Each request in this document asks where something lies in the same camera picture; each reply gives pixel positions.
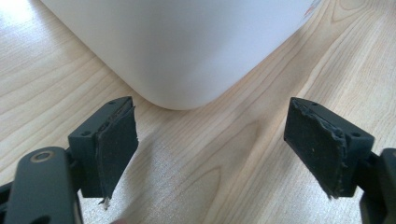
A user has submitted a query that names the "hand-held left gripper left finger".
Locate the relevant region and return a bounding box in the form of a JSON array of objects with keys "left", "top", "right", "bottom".
[{"left": 67, "top": 95, "right": 139, "bottom": 210}]

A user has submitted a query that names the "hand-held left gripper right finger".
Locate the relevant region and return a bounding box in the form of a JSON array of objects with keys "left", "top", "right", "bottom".
[{"left": 283, "top": 96, "right": 375, "bottom": 200}]

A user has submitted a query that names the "white plastic container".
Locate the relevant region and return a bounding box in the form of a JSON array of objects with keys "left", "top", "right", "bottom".
[{"left": 39, "top": 0, "right": 323, "bottom": 111}]

